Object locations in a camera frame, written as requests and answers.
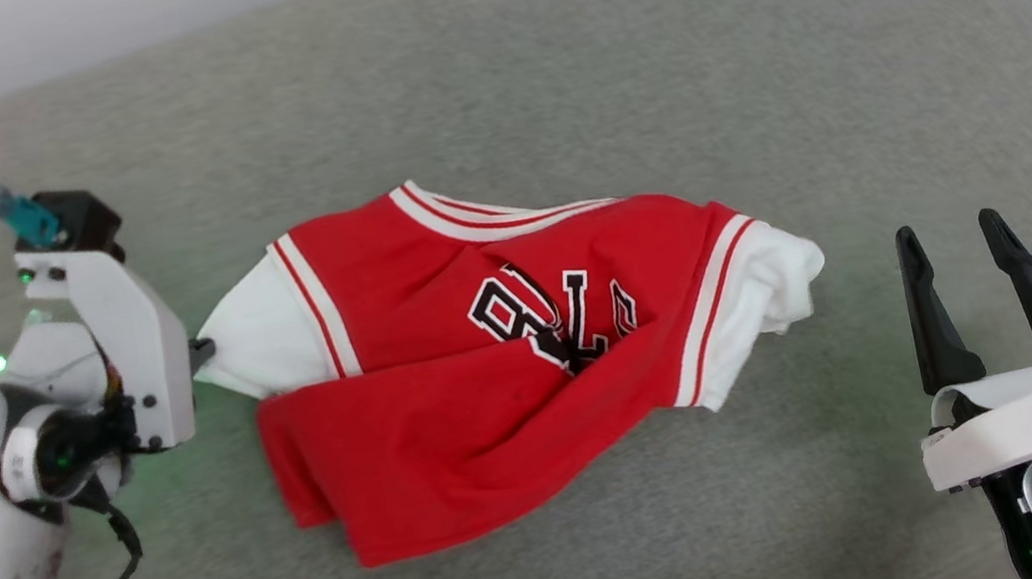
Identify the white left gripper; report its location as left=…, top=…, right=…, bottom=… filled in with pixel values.
left=13, top=226, right=230, bottom=468

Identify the red and white basketball jersey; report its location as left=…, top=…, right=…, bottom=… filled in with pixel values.
left=172, top=125, right=859, bottom=579

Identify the thin black cable loop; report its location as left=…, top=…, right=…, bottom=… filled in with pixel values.
left=31, top=499, right=149, bottom=579

